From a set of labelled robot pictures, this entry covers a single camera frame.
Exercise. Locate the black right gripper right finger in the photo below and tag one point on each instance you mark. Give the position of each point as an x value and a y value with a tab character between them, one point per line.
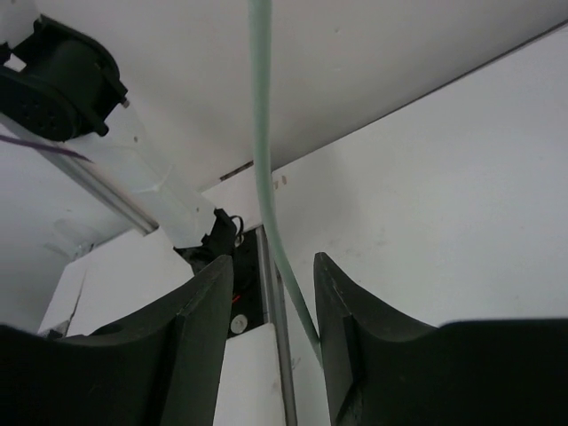
383	367

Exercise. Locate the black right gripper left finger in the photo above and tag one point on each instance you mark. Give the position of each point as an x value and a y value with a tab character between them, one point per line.
160	365

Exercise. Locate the light green headphones with cable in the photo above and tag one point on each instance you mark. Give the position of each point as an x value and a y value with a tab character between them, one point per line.
260	47

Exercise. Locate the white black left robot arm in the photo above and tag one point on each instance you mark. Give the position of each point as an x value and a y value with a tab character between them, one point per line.
65	88

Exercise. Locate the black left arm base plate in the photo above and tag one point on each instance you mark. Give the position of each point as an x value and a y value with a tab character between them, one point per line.
247	310

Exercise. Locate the aluminium table edge rail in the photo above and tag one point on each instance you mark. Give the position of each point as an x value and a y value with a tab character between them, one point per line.
275	313

